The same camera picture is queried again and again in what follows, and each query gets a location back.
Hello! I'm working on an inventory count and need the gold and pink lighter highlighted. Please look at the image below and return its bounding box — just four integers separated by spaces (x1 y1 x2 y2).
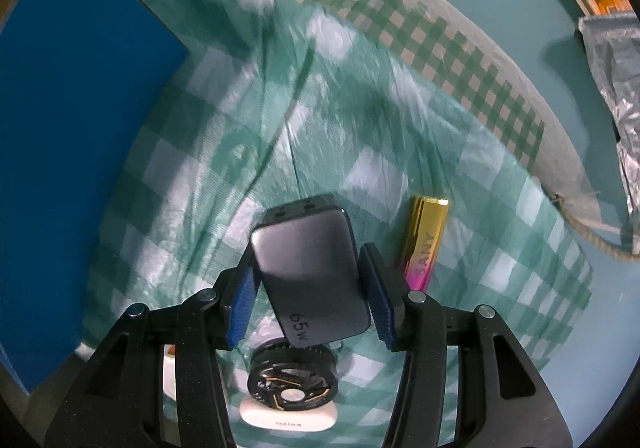
401 195 449 292

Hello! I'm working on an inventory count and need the green checkered plastic tablecloth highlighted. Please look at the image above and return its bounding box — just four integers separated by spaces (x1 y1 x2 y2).
75 0 593 448

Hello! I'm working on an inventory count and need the dark grey charger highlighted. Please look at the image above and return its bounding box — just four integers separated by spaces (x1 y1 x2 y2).
248 195 372 351

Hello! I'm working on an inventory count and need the white oval case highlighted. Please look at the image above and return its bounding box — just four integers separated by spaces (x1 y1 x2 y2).
239 395 337 433

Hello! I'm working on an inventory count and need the blue cardboard box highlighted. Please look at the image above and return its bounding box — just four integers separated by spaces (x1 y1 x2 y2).
0 0 191 396

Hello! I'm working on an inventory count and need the black round gadget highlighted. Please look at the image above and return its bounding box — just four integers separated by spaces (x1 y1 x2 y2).
246 337 340 413

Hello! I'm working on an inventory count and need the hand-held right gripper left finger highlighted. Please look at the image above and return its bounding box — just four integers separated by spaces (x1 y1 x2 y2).
42 248 261 448

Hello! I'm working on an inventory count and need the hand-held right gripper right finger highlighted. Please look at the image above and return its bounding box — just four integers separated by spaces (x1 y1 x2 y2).
359 242 573 448

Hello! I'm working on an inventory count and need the small-check green cloth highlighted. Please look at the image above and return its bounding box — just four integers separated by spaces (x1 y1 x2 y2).
165 0 546 174

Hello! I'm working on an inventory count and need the silver crinkled curtain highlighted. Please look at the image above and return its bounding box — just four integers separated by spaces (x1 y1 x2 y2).
577 11 640 239

